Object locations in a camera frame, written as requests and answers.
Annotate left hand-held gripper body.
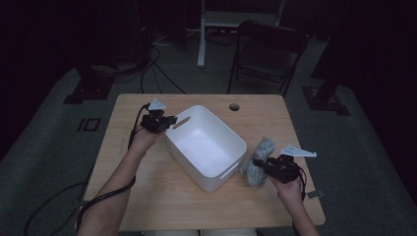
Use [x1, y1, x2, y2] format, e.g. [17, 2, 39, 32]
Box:
[140, 97, 172, 134]

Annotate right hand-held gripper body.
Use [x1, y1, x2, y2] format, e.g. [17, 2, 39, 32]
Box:
[267, 145, 318, 185]

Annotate grey cloth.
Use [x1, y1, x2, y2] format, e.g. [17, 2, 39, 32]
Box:
[240, 136, 276, 188]

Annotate white plastic bin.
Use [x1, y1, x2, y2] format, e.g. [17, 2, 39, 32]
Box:
[163, 104, 248, 193]

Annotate person's left hand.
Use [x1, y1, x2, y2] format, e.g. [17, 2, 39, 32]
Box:
[129, 126, 162, 155]

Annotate person's right hand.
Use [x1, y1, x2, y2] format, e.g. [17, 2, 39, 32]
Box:
[269, 175, 307, 207]

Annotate black stand base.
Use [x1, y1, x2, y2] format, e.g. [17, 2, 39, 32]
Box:
[302, 0, 351, 116]
[63, 63, 116, 105]

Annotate black folding chair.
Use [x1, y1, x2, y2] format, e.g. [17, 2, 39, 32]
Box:
[226, 20, 309, 98]

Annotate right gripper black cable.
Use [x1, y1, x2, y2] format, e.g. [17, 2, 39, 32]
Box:
[295, 166, 310, 202]

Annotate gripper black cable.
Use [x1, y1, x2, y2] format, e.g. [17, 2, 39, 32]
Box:
[76, 103, 150, 232]
[295, 166, 310, 202]

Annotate thin black floor cables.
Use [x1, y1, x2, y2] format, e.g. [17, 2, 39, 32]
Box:
[137, 45, 187, 95]

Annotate white metal desk frame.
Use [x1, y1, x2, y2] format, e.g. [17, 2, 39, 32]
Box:
[197, 0, 286, 69]

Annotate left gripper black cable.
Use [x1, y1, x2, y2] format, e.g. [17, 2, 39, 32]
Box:
[76, 103, 150, 232]

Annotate black floor cable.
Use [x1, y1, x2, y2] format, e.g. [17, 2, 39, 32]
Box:
[24, 182, 89, 236]

